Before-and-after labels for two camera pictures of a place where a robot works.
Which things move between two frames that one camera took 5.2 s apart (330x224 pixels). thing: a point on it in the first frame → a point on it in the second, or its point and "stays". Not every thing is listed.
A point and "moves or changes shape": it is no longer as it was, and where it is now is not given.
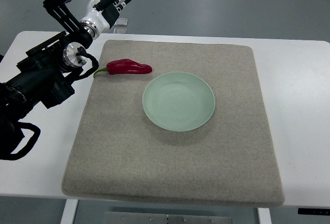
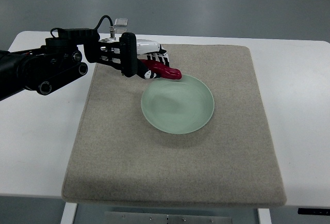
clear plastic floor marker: x=121 y=21 stays
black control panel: x=307 y=211 stays
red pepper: x=124 y=65 moves or changes shape
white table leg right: x=264 y=216 stays
